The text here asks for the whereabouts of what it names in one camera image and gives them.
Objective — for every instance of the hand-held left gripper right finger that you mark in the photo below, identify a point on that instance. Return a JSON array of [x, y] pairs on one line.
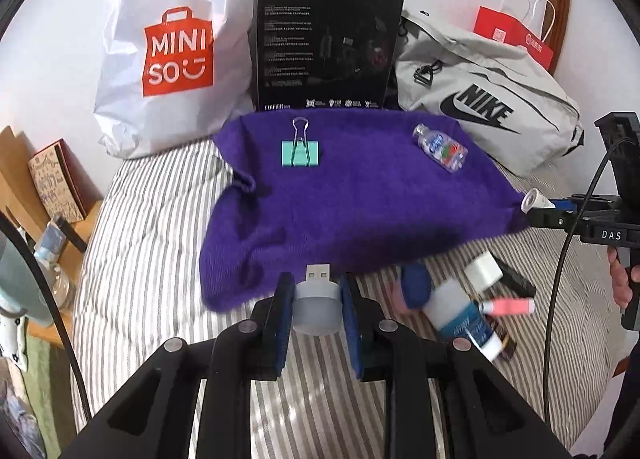
[[350, 329]]

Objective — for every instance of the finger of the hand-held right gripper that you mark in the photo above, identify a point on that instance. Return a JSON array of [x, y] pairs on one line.
[[550, 220], [562, 203]]

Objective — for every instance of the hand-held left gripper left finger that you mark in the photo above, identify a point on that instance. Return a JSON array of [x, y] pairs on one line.
[[282, 324]]

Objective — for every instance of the white USB adapter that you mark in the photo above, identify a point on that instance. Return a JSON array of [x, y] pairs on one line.
[[316, 309]]

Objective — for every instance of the white capped black tube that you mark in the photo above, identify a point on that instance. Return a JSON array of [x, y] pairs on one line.
[[482, 271]]

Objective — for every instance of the pink pen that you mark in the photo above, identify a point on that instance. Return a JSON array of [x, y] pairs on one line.
[[507, 307]]

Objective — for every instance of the white and blue bottle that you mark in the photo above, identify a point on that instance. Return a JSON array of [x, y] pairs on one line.
[[460, 319]]

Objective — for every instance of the person's right hand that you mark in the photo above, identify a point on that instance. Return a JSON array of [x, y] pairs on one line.
[[621, 281]]

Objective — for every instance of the small clear plastic bottle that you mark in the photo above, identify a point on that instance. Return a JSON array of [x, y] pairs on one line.
[[442, 149]]

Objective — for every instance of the purple towel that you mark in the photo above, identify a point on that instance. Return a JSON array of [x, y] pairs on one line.
[[360, 199]]

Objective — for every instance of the striped bedsheet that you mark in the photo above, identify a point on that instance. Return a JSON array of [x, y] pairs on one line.
[[160, 239]]

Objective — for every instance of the grey sports bag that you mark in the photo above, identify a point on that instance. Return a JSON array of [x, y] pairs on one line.
[[475, 64]]

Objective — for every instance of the teal binder clip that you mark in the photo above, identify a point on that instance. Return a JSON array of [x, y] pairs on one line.
[[300, 154]]

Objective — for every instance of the red paper bag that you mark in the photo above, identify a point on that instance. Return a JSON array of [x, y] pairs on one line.
[[495, 24]]

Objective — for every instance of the clear water bottle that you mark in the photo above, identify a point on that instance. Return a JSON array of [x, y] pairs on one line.
[[55, 269]]

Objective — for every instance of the green cloth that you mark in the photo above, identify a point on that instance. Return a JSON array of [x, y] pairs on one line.
[[45, 389]]

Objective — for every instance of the teal lidded cup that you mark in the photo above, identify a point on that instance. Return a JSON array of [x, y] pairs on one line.
[[20, 284]]

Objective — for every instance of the brown patterned notebook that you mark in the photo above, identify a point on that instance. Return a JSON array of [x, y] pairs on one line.
[[55, 179]]

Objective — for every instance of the white floral cloth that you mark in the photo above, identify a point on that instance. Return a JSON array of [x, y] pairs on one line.
[[12, 339]]

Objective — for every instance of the multicoloured patterned cloth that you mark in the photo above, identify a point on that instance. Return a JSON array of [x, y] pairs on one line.
[[15, 419]]

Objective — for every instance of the black cardboard box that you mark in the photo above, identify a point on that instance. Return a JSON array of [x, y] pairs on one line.
[[310, 39]]

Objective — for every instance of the wooden nightstand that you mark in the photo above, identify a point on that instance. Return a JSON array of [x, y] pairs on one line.
[[10, 159]]

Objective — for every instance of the white plastic shopping bag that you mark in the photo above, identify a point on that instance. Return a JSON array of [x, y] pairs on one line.
[[150, 14]]

